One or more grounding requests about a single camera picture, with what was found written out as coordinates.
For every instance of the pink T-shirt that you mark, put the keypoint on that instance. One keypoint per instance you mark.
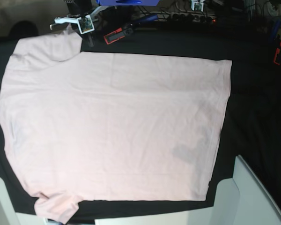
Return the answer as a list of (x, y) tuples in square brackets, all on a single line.
[(81, 126)]

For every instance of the white power strip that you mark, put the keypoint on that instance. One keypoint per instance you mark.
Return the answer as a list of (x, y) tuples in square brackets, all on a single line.
[(192, 18)]

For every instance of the red clamp at right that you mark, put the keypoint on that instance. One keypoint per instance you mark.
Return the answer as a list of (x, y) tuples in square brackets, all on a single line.
[(277, 43)]

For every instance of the red black clamp with blue handle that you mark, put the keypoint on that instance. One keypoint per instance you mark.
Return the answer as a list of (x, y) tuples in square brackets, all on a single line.
[(128, 29)]

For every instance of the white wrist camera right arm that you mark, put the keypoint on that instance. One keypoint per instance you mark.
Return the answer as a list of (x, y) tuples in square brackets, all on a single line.
[(81, 16)]

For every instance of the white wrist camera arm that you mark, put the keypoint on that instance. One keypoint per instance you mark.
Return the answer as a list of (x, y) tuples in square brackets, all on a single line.
[(197, 5), (81, 16)]

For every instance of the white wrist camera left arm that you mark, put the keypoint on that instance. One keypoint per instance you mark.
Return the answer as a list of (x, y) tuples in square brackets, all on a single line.
[(197, 5)]

